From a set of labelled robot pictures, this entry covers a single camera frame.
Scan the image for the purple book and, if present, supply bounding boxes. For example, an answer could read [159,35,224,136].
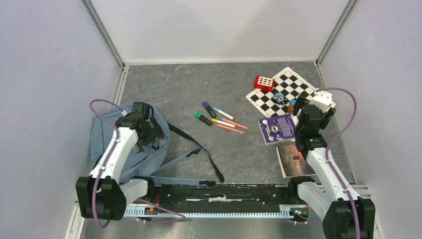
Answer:
[258,114,297,145]

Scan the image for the blue student backpack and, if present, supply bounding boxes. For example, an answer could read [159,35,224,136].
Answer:
[90,100,206,185]

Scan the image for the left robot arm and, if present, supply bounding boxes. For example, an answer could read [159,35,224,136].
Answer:
[76,102,169,222]

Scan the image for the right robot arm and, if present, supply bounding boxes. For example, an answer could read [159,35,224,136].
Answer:
[287,92,376,239]

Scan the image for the colourful block stack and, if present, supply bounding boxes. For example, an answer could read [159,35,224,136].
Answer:
[287,99,297,114]

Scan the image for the checkered chess board mat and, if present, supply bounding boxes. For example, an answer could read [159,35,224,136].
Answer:
[246,67,316,118]

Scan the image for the blue robot toy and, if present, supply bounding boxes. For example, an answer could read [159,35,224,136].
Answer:
[271,92,286,105]

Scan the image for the red calculator toy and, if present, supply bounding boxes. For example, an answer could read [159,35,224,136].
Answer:
[253,75,275,92]

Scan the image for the dark novel book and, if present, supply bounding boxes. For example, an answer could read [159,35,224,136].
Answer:
[276,143,316,178]

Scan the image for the white yellow pen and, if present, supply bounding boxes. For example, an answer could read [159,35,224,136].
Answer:
[211,119,236,128]

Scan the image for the orange pencil upper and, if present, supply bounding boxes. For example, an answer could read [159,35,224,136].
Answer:
[222,118,249,129]

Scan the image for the orange pencil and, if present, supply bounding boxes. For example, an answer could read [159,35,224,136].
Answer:
[222,118,249,129]
[216,124,244,134]

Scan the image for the white blue pen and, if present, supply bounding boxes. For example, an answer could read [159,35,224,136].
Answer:
[213,107,234,120]

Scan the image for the orange pencil lower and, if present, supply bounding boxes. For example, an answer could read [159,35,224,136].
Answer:
[216,124,244,134]

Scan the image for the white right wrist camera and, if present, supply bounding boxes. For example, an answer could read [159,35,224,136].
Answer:
[310,91,335,113]

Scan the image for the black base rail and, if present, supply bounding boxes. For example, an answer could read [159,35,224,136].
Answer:
[143,184,307,214]

